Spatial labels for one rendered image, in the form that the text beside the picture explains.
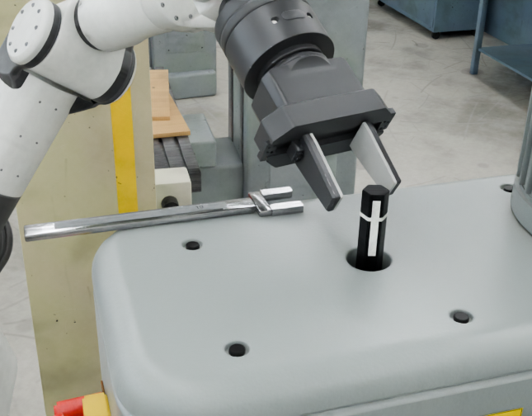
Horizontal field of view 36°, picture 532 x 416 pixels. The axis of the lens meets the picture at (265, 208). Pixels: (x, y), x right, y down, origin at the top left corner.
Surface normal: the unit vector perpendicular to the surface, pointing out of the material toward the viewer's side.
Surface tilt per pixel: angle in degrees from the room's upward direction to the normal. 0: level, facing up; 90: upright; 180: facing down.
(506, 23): 90
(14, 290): 0
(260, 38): 54
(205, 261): 0
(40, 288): 90
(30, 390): 0
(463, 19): 90
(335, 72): 30
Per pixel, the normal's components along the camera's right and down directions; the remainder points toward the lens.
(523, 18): -0.96, 0.12
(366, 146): -0.86, 0.22
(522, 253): 0.02, -0.88
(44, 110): 0.54, 0.45
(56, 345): 0.29, 0.46
